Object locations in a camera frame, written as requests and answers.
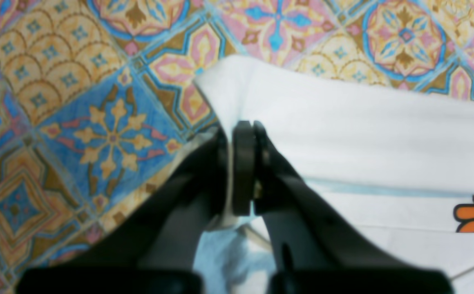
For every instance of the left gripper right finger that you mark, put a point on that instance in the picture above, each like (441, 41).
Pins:
(316, 250)

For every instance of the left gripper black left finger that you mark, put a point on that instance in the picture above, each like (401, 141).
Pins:
(153, 250)

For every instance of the patterned tile tablecloth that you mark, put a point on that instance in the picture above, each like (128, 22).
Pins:
(97, 100)

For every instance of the white printed T-shirt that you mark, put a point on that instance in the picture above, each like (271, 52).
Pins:
(397, 165)

